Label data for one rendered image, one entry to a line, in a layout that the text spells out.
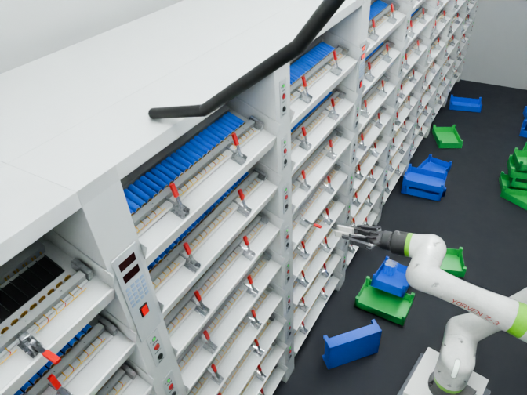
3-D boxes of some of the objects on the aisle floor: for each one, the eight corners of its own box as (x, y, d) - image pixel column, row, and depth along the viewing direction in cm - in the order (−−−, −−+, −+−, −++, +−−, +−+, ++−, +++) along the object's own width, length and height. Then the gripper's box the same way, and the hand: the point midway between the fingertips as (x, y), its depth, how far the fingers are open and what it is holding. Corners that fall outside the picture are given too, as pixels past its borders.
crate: (459, 255, 296) (462, 247, 291) (463, 277, 280) (467, 269, 275) (413, 250, 302) (415, 241, 297) (415, 271, 286) (416, 263, 281)
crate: (412, 302, 268) (415, 293, 263) (403, 326, 254) (405, 317, 249) (365, 284, 280) (367, 275, 276) (354, 306, 267) (355, 298, 262)
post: (294, 368, 237) (289, 45, 129) (285, 382, 231) (274, 56, 123) (263, 353, 246) (233, 37, 138) (253, 366, 239) (216, 47, 132)
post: (344, 280, 283) (371, -11, 175) (339, 291, 277) (363, -5, 169) (316, 269, 292) (325, -14, 184) (310, 280, 286) (316, -9, 178)
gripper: (387, 262, 168) (329, 249, 180) (398, 236, 179) (344, 226, 191) (385, 247, 164) (327, 235, 176) (398, 222, 175) (342, 212, 187)
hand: (343, 232), depth 182 cm, fingers open, 3 cm apart
